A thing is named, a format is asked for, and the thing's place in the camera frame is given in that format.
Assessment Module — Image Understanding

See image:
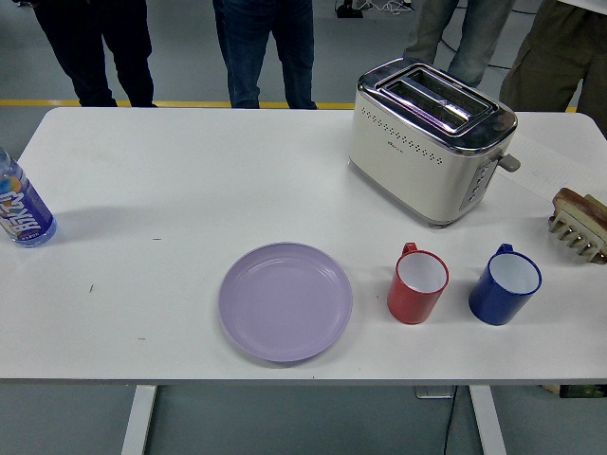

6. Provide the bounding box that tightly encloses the white cable bundle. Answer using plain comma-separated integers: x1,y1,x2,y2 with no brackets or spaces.
363,0,413,14

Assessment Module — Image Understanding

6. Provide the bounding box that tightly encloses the black table control panel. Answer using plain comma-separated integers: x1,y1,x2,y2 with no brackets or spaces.
559,384,607,399

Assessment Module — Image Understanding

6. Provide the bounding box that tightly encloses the metal toast rack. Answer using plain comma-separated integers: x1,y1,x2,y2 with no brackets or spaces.
548,208,607,264

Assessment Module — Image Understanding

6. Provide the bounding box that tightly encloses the red enamel mug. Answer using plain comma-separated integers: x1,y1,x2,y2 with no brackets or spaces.
386,242,451,326

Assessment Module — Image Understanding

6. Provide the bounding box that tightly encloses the cream and chrome toaster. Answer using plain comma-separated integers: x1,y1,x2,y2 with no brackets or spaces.
347,56,522,230

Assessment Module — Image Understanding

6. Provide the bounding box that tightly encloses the purple plate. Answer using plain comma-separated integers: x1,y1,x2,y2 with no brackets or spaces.
217,242,355,364

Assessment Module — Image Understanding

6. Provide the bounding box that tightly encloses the blue-labelled water bottle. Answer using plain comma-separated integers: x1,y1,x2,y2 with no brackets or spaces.
0,145,59,249

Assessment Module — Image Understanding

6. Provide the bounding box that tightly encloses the person in grey trousers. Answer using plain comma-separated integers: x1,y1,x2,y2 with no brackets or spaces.
401,0,512,89

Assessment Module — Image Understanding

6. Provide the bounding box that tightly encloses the person in dark trousers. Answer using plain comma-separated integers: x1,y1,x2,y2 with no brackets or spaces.
13,0,158,108

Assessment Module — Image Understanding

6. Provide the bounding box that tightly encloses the grey toaster lever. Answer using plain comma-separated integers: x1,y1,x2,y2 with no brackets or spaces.
492,152,522,174

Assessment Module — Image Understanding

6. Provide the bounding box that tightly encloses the black under-table cable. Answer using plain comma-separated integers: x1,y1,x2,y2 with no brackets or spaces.
441,396,457,455

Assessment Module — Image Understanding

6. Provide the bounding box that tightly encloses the person in olive trousers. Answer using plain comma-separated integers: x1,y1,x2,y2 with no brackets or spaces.
499,0,607,119

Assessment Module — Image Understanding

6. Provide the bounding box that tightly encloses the white table leg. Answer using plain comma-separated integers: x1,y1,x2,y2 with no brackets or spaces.
469,385,507,455
120,385,158,455

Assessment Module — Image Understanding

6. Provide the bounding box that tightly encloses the blue enamel mug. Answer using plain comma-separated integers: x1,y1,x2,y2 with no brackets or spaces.
468,243,543,327

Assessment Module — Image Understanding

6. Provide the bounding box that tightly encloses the black stand base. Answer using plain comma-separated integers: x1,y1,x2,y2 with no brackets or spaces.
334,0,364,19

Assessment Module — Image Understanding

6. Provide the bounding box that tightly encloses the brown-crusted bread slice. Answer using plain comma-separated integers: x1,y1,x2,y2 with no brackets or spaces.
551,187,607,238

